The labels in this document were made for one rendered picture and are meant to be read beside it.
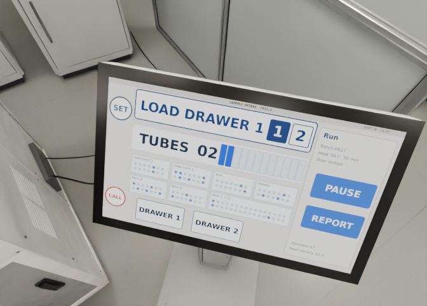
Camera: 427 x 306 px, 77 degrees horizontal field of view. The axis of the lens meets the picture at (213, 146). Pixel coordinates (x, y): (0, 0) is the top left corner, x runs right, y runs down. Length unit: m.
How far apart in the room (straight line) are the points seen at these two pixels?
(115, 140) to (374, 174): 0.44
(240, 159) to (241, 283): 1.08
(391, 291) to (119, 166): 1.55
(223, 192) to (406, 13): 0.75
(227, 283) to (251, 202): 1.01
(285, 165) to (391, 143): 0.16
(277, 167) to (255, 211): 0.09
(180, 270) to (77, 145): 1.05
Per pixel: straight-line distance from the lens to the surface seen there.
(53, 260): 0.98
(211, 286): 1.47
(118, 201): 0.55
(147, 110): 0.47
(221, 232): 0.52
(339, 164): 0.48
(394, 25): 1.04
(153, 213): 0.53
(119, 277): 1.56
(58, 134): 2.07
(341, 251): 0.56
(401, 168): 0.51
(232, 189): 0.48
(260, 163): 0.46
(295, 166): 0.46
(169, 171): 0.48
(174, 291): 1.47
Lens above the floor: 1.50
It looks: 57 degrees down
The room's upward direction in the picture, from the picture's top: 4 degrees clockwise
